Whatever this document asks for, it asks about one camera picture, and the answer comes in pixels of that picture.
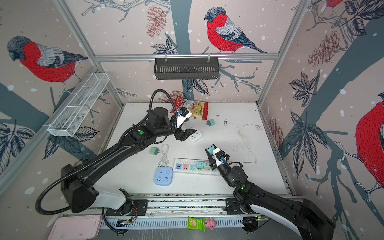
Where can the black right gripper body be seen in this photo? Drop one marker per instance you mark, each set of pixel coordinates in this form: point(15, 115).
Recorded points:
point(225, 173)

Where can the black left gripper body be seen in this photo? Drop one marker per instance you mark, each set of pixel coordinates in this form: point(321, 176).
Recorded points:
point(170, 128)

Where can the blue charger plug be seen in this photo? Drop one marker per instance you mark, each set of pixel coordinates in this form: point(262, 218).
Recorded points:
point(211, 149)

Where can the green charger plug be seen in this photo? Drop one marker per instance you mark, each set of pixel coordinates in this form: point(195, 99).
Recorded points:
point(154, 151)
point(207, 166)

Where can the long white pastel power strip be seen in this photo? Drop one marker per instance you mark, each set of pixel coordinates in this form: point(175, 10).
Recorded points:
point(188, 166)

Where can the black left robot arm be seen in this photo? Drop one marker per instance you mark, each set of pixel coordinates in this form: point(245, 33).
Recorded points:
point(78, 184)

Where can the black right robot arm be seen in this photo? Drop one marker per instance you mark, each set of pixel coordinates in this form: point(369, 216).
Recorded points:
point(304, 218)

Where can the red white chips bag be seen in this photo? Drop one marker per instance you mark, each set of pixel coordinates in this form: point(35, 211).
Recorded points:
point(198, 109)

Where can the blue square power strip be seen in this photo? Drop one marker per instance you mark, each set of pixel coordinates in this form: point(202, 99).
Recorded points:
point(163, 176)

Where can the pink pig toy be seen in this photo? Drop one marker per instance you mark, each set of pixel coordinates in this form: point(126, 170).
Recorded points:
point(210, 224)

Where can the green snack packet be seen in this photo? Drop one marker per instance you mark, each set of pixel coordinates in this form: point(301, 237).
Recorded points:
point(196, 224)

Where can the pink tray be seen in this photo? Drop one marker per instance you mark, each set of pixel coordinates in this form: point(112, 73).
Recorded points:
point(76, 228)

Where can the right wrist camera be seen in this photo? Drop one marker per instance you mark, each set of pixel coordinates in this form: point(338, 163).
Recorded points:
point(221, 158)

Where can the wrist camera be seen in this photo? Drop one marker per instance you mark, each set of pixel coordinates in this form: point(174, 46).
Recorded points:
point(221, 158)
point(183, 115)

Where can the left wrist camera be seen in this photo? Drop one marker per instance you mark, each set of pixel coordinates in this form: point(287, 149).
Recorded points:
point(183, 115)

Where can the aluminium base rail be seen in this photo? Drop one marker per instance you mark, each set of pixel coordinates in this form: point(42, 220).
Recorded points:
point(172, 212)

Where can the black hanging wire basket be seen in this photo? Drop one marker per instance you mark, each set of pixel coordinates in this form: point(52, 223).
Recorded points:
point(186, 69)

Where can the aluminium frame top bar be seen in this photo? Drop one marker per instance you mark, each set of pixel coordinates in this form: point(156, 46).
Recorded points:
point(148, 58)

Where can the aluminium frame post back right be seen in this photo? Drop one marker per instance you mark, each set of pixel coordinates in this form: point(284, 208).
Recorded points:
point(300, 11)

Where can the aluminium frame post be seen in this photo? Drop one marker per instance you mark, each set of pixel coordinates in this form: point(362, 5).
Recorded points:
point(69, 18)
point(300, 11)

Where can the aluminium frame post back left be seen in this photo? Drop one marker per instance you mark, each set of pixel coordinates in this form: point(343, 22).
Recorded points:
point(69, 18)

